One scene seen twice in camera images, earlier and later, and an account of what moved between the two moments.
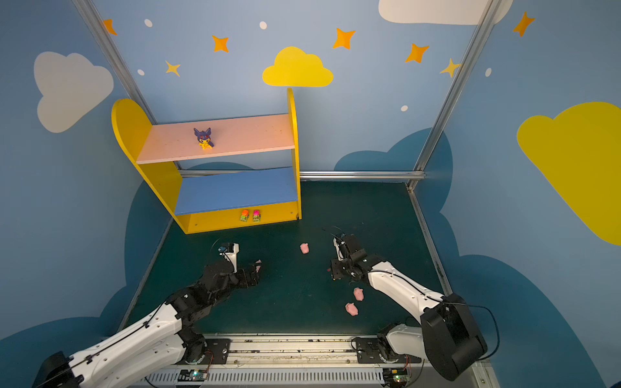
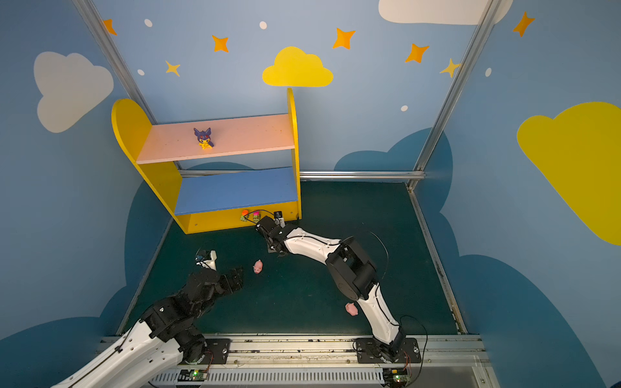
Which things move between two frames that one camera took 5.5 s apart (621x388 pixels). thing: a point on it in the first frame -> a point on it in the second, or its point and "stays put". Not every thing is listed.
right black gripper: [341, 264] -> [264, 228]
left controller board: [194, 375] stays put
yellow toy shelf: [235, 173] stays put
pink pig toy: [351, 309] stays put
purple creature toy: [204, 138] stays put
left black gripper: [247, 276] -> [226, 282]
